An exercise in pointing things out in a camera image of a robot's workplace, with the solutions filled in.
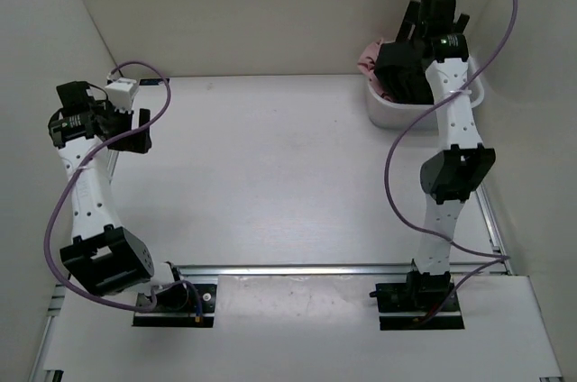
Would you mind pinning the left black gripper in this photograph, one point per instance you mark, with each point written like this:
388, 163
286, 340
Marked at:
139, 142

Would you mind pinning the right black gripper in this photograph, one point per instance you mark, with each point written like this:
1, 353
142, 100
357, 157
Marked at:
409, 22

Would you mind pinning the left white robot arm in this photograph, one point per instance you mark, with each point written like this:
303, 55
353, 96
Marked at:
103, 256

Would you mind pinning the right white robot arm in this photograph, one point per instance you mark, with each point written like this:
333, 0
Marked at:
428, 64

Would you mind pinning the small blue label sticker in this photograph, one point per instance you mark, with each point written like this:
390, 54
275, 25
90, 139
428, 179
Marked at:
154, 81

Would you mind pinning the pink garment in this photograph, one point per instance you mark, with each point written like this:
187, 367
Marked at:
366, 64

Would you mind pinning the white plastic laundry tub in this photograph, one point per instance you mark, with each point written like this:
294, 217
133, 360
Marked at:
394, 116

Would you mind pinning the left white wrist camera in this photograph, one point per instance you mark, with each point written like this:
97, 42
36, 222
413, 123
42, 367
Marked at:
121, 93

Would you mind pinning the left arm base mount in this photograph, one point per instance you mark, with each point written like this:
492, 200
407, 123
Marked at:
180, 303

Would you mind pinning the aluminium table frame rail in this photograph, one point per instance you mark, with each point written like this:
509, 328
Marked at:
292, 300

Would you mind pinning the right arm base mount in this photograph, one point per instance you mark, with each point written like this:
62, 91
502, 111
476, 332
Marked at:
421, 302

